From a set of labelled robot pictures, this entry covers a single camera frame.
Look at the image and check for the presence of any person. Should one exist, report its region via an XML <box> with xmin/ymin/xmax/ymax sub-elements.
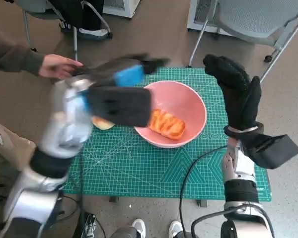
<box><xmin>48</xmin><ymin>0</ymin><xmax>110</xmax><ymax>38</ymax></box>
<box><xmin>0</xmin><ymin>116</ymin><xmax>38</xmax><ymax>172</ymax></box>

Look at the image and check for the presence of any grey mesh office chair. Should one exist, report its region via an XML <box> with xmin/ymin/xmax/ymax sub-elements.
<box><xmin>187</xmin><ymin>0</ymin><xmax>298</xmax><ymax>84</ymax></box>

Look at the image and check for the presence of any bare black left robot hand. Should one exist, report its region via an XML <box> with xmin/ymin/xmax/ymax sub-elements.
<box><xmin>88</xmin><ymin>53</ymin><xmax>171</xmax><ymax>88</ymax></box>

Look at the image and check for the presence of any green cutting mat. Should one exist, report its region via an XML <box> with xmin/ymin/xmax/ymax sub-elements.
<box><xmin>62</xmin><ymin>66</ymin><xmax>273</xmax><ymax>202</ymax></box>

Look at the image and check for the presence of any orange braided toy bread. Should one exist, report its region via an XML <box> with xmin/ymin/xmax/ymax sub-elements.
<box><xmin>149</xmin><ymin>108</ymin><xmax>186</xmax><ymax>140</ymax></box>

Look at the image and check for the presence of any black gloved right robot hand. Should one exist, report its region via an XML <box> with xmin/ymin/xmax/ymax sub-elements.
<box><xmin>203</xmin><ymin>54</ymin><xmax>263</xmax><ymax>132</ymax></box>

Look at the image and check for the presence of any black floor device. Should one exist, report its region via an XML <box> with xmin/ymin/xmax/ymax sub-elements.
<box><xmin>76</xmin><ymin>212</ymin><xmax>97</xmax><ymax>238</ymax></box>

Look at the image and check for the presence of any pale round toy bun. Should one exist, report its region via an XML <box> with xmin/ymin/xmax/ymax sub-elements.
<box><xmin>92</xmin><ymin>116</ymin><xmax>115</xmax><ymax>130</ymax></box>

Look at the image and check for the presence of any pink bowl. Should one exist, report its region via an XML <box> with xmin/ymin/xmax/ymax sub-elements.
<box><xmin>133</xmin><ymin>80</ymin><xmax>208</xmax><ymax>149</ymax></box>

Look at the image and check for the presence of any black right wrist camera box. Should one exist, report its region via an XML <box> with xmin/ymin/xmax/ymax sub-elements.
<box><xmin>245</xmin><ymin>133</ymin><xmax>298</xmax><ymax>170</ymax></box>

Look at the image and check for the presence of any white perforated cabinet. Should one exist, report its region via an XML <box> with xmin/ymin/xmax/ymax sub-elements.
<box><xmin>187</xmin><ymin>0</ymin><xmax>235</xmax><ymax>35</ymax></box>
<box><xmin>103</xmin><ymin>0</ymin><xmax>140</xmax><ymax>18</ymax></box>

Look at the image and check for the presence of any person's hand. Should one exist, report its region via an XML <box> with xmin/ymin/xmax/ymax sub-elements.
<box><xmin>38</xmin><ymin>54</ymin><xmax>84</xmax><ymax>80</ymax></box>

